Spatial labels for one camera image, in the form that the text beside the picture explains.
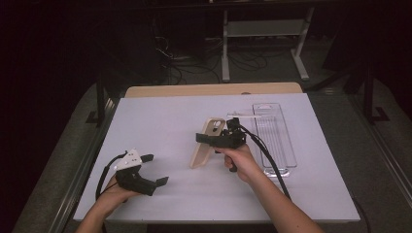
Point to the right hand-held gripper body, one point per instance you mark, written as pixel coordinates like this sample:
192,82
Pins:
233,139

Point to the white metal stand frame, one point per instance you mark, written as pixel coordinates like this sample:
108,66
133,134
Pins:
264,28

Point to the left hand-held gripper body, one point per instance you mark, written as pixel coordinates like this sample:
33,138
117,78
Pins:
132,179

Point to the person's left hand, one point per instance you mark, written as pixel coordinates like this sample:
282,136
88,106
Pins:
113,194

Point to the person's right hand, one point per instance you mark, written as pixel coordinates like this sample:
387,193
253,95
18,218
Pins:
244,165

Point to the wooden table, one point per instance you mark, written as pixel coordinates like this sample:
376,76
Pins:
210,89

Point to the white board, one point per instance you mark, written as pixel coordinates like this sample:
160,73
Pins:
162,113

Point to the aluminium rail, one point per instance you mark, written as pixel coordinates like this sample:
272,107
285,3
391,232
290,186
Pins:
385,152
82,174

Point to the black metal stand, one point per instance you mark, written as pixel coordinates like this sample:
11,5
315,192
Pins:
101,100
368,93

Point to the clear plastic packaging box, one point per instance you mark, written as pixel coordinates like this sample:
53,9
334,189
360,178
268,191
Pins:
282,142

